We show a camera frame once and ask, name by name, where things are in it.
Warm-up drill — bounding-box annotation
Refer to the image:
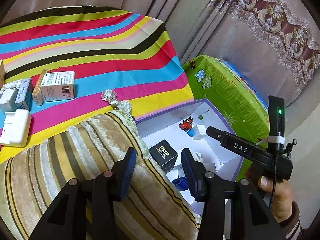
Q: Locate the red toy car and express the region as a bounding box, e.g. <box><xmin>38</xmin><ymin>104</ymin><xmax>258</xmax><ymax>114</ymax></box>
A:
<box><xmin>179</xmin><ymin>116</ymin><xmax>193</xmax><ymax>132</ymax></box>

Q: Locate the white charger adapter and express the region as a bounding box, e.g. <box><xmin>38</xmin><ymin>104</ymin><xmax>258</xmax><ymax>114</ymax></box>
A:
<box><xmin>0</xmin><ymin>109</ymin><xmax>31</xmax><ymax>147</ymax></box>

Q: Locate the beige herbal medicine box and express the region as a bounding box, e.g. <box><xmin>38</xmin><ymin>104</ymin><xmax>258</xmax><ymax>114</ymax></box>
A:
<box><xmin>0</xmin><ymin>59</ymin><xmax>5</xmax><ymax>88</ymax></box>

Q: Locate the white dental box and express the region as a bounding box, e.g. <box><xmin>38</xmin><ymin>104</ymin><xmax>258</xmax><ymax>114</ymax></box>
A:
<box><xmin>32</xmin><ymin>69</ymin><xmax>48</xmax><ymax>106</ymax></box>

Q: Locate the striped velvet cushion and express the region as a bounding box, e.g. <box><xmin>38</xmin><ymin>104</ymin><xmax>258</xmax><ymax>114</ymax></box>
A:
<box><xmin>1</xmin><ymin>105</ymin><xmax>201</xmax><ymax>239</ymax></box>

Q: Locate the right sleeve forearm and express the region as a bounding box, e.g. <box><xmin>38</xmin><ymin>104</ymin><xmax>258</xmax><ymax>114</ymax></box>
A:
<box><xmin>279</xmin><ymin>201</ymin><xmax>308</xmax><ymax>240</ymax></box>

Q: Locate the white teal medicine box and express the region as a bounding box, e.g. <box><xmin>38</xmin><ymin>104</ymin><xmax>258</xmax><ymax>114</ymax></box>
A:
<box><xmin>15</xmin><ymin>77</ymin><xmax>33</xmax><ymax>111</ymax></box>

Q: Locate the small white cube box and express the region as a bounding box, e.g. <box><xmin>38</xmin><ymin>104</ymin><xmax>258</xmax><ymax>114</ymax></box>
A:
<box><xmin>193</xmin><ymin>124</ymin><xmax>207</xmax><ymax>140</ymax></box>

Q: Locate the black rectangular box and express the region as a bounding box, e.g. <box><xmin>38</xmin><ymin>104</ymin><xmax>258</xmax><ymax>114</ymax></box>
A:
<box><xmin>149</xmin><ymin>140</ymin><xmax>178</xmax><ymax>173</ymax></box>

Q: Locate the blue plastic box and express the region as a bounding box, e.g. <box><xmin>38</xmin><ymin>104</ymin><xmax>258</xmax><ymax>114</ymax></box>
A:
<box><xmin>172</xmin><ymin>177</ymin><xmax>189</xmax><ymax>192</ymax></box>

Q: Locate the white green medicine box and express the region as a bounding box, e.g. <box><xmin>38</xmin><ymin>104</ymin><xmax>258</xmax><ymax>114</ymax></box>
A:
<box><xmin>0</xmin><ymin>79</ymin><xmax>22</xmax><ymax>114</ymax></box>

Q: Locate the purple white storage box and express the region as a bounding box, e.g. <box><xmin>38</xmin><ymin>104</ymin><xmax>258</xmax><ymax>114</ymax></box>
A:
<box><xmin>134</xmin><ymin>98</ymin><xmax>245</xmax><ymax>215</ymax></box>

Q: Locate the person's right hand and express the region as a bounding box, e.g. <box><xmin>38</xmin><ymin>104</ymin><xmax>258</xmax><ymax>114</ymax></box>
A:
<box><xmin>244</xmin><ymin>166</ymin><xmax>294</xmax><ymax>223</ymax></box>

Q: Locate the white red medicine box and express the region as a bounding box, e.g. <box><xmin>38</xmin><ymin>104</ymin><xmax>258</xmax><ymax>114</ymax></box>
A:
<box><xmin>40</xmin><ymin>71</ymin><xmax>75</xmax><ymax>102</ymax></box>

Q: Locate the pink patterned curtain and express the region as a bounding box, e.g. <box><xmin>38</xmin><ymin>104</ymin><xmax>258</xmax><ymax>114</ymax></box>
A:
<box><xmin>1</xmin><ymin>0</ymin><xmax>319</xmax><ymax>134</ymax></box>

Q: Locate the colourful striped cloth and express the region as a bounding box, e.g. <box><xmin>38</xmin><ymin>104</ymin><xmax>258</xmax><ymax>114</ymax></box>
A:
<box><xmin>0</xmin><ymin>5</ymin><xmax>196</xmax><ymax>164</ymax></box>

